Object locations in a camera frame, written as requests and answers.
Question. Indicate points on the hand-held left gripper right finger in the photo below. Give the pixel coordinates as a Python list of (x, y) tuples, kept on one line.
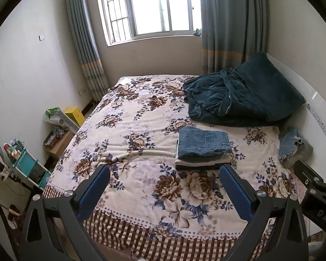
[(236, 195)]

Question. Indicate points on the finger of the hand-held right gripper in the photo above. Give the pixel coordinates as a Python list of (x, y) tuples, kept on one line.
[(308, 175)]

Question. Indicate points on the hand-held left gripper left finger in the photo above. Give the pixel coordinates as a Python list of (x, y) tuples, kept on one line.
[(95, 193)]

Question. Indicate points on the blue denim pants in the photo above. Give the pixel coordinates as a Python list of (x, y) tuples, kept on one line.
[(201, 141)]

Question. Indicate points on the grey cloth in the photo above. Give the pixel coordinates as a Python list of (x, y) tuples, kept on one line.
[(305, 149)]

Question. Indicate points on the frayed denim shorts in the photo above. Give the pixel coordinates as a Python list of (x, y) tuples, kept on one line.
[(289, 144)]

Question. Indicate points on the black folded garment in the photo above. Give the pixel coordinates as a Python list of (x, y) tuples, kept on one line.
[(195, 167)]

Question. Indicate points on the white folded garment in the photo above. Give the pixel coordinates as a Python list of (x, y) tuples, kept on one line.
[(195, 162)]

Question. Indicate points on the wooden nightstand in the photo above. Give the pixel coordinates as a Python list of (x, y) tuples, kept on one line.
[(59, 144)]

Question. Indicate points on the white headboard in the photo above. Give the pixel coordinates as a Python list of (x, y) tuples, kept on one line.
[(315, 106)]

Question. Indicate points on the teal storage rack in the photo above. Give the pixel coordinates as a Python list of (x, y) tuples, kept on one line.
[(27, 163)]

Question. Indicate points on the clear plastic container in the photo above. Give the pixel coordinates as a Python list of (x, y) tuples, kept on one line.
[(66, 123)]

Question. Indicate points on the yellow box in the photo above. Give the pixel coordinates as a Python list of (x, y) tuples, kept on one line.
[(75, 115)]

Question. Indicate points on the small hand brush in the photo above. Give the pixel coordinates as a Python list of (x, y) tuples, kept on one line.
[(13, 211)]

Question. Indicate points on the floral bed blanket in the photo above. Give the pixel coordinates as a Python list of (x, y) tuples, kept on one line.
[(141, 119)]

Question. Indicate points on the green and white plastic bag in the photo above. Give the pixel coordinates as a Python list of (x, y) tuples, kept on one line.
[(52, 115)]

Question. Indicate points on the dark teal pillow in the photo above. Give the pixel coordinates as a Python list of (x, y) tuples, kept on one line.
[(274, 87)]

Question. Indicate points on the white paper sheet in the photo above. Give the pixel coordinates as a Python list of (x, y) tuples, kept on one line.
[(124, 81)]

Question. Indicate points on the grey blue curtain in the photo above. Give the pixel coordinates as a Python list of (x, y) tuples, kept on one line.
[(87, 46), (231, 19)]

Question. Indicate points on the small windowsill object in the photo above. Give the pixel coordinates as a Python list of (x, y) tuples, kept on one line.
[(197, 32)]

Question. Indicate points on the window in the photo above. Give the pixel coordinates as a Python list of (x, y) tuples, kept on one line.
[(152, 5)]

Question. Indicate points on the wall socket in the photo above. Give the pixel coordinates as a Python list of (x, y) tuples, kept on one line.
[(82, 90)]

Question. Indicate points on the wall switch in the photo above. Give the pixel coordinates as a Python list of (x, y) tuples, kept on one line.
[(42, 37)]

